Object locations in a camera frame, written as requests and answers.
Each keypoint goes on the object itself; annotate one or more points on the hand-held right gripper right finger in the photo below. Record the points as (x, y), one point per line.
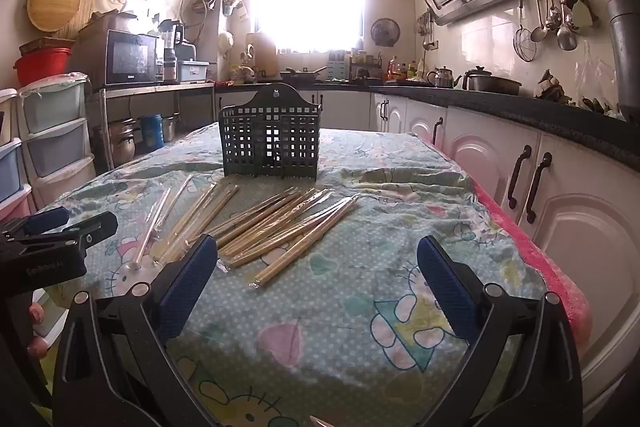
(447, 292)

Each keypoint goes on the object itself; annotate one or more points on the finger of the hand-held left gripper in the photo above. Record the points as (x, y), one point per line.
(45, 222)
(92, 229)

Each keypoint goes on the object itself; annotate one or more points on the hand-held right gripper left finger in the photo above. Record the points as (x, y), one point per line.
(187, 287)

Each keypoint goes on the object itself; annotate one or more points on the white chopstick pair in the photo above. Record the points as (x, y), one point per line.
(177, 197)
(142, 244)

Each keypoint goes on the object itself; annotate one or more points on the pile of bamboo chopsticks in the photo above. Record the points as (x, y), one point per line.
(280, 227)

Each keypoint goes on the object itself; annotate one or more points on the dark green utensil basket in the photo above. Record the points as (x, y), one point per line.
(250, 142)

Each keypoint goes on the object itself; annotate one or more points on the small hanging utensils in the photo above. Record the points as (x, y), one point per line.
(424, 29)

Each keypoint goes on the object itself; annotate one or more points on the row of hanging kitchen utensils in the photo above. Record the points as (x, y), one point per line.
(565, 32)

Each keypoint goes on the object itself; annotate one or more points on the person's left hand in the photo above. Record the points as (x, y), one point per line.
(38, 313)

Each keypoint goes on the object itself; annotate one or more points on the blue pink plastic drawer unit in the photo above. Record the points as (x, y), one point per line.
(10, 172)

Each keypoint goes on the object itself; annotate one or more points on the pale green plastic drawer unit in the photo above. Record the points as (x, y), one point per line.
(55, 147)

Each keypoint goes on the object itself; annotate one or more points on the stacked steel pots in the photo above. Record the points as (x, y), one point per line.
(122, 147)

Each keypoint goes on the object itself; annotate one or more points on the pink blanket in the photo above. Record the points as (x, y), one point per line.
(550, 277)

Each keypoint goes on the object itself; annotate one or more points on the cartoon cat printed tablecloth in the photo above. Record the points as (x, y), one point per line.
(350, 257)

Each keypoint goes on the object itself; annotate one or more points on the blue canister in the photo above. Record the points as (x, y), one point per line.
(152, 134)

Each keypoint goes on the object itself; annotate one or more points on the small steel pot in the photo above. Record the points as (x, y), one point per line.
(170, 129)

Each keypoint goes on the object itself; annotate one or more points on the metal shelf rack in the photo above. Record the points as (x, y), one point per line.
(150, 88)

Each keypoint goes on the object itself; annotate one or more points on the red plastic basin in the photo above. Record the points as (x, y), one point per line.
(42, 67)

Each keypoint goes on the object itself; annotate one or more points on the black microwave oven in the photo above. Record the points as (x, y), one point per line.
(130, 57)

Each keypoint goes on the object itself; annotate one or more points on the woven basket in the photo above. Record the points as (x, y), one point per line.
(47, 44)

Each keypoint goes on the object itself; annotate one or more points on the blue dish box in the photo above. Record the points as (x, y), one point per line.
(192, 72)

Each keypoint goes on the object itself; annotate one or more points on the black kitchen countertop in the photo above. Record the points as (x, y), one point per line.
(500, 104)

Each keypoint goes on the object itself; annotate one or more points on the red cloth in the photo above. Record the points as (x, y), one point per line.
(225, 83)

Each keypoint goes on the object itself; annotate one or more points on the pale grey countertop appliance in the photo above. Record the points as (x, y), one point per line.
(186, 52)

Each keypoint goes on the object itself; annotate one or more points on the cardboard box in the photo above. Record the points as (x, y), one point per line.
(107, 24)

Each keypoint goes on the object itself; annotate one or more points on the black blender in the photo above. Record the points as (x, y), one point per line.
(172, 39)

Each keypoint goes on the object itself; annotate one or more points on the wide metal pot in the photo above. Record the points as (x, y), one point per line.
(500, 86)

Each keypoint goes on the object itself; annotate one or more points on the steel kettle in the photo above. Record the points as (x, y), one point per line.
(442, 78)

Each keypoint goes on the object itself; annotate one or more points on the dark lidded kettle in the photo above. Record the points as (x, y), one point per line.
(480, 73)

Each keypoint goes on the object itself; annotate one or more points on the white round container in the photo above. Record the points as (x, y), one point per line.
(226, 46)

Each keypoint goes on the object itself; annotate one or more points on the row of condiment bottles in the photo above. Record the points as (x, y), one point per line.
(402, 69)

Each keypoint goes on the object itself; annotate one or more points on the brownish food pile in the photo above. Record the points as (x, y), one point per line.
(555, 89)

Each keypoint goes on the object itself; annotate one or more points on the black wok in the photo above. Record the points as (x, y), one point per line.
(300, 75)

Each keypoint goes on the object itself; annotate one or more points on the dark spice rack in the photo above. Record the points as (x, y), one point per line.
(365, 67)

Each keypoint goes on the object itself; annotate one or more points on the wooden cutting board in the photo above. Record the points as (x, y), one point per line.
(262, 52)

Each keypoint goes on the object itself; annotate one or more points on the hanging metal bowl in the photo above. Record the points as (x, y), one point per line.
(204, 5)

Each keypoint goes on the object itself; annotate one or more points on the grey pipe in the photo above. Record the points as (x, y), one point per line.
(625, 57)

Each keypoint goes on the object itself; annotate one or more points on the wall-mounted utensil holder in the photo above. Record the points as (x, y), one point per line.
(232, 7)

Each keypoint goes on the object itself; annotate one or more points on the small wall fan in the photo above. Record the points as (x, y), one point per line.
(385, 32)

